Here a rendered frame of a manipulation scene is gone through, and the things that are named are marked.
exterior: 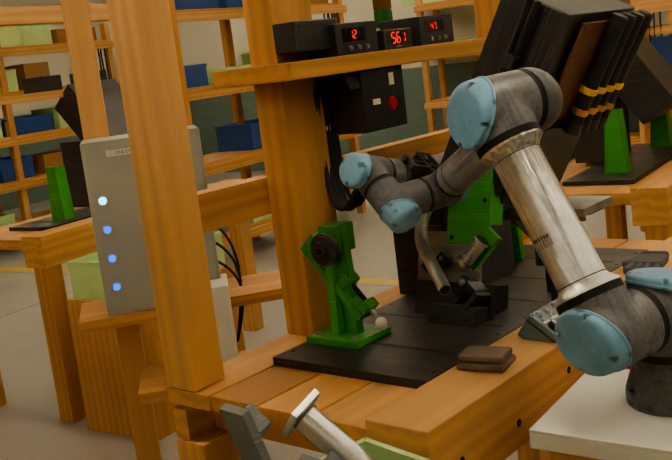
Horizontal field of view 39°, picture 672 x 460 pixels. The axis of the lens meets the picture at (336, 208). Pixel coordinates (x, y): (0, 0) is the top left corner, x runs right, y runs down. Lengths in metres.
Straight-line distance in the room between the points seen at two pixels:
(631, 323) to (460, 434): 0.38
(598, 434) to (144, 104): 1.07
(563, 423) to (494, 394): 0.18
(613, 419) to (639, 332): 0.19
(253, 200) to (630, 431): 1.05
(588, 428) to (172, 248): 0.89
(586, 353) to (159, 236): 0.92
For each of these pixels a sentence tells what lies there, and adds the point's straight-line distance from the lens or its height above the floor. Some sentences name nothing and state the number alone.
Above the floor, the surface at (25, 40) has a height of 2.07.
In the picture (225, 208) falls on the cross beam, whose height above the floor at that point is 1.23.
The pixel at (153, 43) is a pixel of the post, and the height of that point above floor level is 1.61.
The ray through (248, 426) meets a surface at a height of 1.14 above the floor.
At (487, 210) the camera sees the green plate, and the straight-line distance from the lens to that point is 2.20.
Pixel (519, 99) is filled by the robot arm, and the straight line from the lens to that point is 1.62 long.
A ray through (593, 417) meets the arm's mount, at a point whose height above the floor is 0.89.
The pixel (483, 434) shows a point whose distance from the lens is 1.80.
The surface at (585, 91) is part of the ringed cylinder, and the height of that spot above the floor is 1.39.
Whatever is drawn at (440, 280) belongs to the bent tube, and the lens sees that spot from 2.14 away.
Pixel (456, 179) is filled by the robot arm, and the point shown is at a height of 1.27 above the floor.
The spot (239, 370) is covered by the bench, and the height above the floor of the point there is 0.88.
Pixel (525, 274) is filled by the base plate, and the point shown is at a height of 0.90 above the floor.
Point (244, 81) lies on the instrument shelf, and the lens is 2.16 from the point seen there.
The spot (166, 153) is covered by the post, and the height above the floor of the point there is 1.39.
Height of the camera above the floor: 1.54
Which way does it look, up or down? 9 degrees down
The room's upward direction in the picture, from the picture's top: 7 degrees counter-clockwise
